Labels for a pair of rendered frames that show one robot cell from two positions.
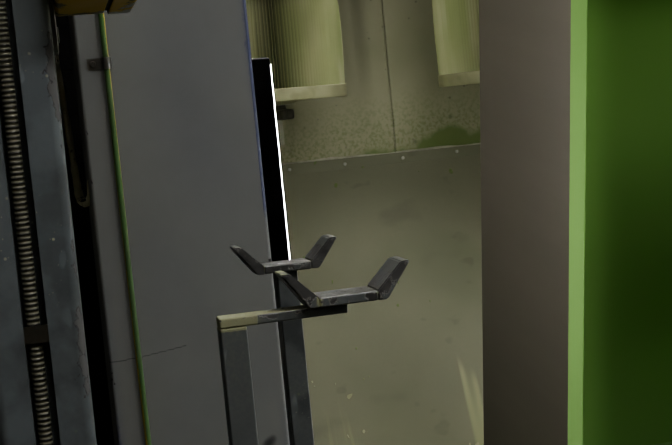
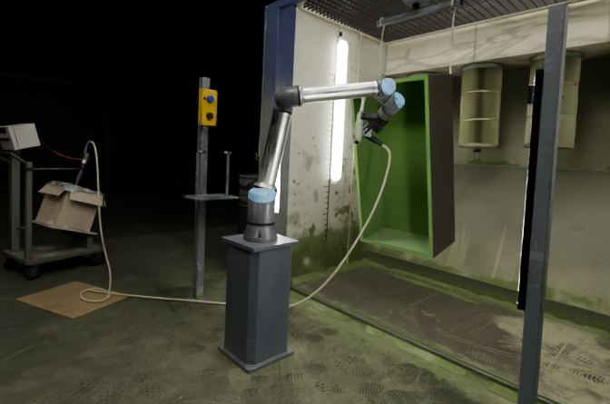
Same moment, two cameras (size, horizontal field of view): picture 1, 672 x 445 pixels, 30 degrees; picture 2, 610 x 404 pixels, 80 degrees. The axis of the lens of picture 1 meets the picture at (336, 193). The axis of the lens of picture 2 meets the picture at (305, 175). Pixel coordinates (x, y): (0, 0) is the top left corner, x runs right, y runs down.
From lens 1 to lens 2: 2.51 m
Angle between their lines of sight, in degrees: 59
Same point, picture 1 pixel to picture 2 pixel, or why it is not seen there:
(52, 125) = (201, 135)
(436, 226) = (460, 183)
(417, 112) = (468, 153)
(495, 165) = (376, 160)
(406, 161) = (463, 166)
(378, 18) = not seen: hidden behind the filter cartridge
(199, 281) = not seen: hidden behind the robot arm
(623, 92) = (410, 148)
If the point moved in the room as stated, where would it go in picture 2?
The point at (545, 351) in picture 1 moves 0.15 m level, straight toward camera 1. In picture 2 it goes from (363, 196) to (347, 196)
